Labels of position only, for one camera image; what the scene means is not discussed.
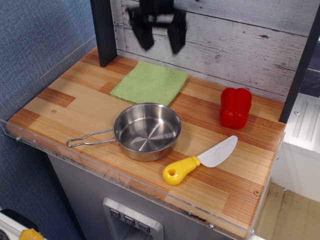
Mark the silver dispenser button panel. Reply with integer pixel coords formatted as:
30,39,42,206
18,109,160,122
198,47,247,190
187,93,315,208
102,197,165,240

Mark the grey toy fridge cabinet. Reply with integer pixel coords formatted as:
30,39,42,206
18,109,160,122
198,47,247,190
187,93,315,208
47,152,236,240

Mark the dark right shelf post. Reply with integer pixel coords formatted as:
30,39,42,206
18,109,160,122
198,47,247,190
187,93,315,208
278,6,320,124

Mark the dark left shelf post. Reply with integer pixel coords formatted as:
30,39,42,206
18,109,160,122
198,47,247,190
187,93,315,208
90,0,118,67

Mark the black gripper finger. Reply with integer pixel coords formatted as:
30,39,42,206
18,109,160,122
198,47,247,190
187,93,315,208
167,11,187,54
127,9,154,51

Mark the yellow handled toy knife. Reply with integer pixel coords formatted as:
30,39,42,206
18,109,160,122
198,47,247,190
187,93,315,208
162,135,238,186

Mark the green cloth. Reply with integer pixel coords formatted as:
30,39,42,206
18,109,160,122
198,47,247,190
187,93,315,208
110,60,189,106

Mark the dark shelf post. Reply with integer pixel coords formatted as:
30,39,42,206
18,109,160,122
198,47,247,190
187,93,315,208
278,6,320,124
90,0,118,67

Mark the clear acrylic table guard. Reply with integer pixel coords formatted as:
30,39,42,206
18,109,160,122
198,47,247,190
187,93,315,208
7,35,288,240

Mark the white side cabinet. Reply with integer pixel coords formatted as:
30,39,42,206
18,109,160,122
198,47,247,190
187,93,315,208
271,93,320,202

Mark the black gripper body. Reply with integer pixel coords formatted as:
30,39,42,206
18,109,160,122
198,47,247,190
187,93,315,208
126,0,187,28

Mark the small steel pan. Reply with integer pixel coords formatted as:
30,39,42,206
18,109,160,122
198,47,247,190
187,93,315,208
66,103,182,162

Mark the red toy bell pepper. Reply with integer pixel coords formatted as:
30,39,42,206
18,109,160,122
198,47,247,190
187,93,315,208
220,87,252,130

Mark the yellow black object at corner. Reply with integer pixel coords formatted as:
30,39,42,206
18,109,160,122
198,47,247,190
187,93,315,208
0,209,46,240

